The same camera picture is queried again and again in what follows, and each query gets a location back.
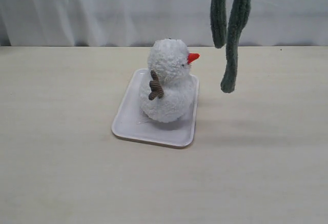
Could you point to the green fleece scarf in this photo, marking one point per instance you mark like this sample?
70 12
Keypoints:
227 33

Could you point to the white plush snowman toy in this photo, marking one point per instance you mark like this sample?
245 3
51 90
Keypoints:
166 91

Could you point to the white rectangular tray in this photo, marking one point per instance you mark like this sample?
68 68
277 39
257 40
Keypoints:
131 123

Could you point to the white curtain backdrop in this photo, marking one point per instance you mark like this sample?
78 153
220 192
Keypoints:
133 23

